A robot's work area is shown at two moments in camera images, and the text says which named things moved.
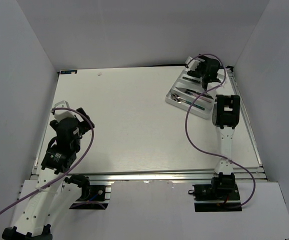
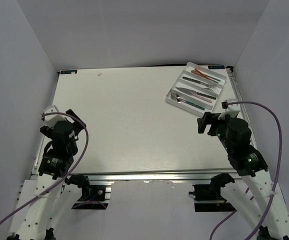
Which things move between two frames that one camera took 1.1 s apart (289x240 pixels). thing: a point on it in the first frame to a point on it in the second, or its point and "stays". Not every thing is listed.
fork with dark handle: x=191 y=79 stays
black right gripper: x=195 y=73 to x=209 y=119
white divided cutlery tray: x=189 y=94 stays
